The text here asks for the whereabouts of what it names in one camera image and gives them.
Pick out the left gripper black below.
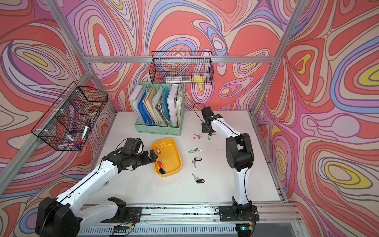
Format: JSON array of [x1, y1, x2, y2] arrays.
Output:
[[129, 148, 158, 168]]

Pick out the light green tag key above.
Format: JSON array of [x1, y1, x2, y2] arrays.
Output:
[[207, 133, 216, 140]]

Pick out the yellow storage tray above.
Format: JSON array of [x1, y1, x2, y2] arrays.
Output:
[[151, 138, 182, 177]]

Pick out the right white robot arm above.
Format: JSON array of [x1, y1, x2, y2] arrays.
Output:
[[202, 115, 259, 223]]

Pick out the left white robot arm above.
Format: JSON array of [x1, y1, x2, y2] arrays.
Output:
[[35, 150, 158, 237]]

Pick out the yellow sticky notes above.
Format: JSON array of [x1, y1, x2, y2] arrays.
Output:
[[191, 75, 206, 85]]

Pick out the documents and folders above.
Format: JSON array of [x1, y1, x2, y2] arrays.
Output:
[[129, 83, 184, 126]]

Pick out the green file organizer rack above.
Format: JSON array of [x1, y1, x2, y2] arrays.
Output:
[[129, 81, 186, 136]]

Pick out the marker pen in basket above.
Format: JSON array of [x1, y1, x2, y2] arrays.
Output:
[[81, 118, 91, 142]]

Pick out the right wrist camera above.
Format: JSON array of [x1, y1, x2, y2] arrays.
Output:
[[201, 106, 214, 120]]

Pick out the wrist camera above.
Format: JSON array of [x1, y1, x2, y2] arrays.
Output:
[[121, 138, 144, 156], [201, 106, 214, 120]]

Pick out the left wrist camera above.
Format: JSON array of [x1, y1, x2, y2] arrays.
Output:
[[121, 138, 144, 156]]

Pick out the black wire basket back wall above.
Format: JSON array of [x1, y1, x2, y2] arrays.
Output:
[[149, 50, 214, 85]]

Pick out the black wire basket wall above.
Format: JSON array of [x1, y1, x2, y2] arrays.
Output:
[[149, 50, 214, 85], [31, 82, 108, 152]]

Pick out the black wire basket left wall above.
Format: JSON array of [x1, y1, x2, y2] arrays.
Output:
[[31, 82, 108, 152]]

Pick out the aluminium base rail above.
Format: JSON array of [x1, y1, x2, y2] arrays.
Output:
[[48, 202, 306, 237]]

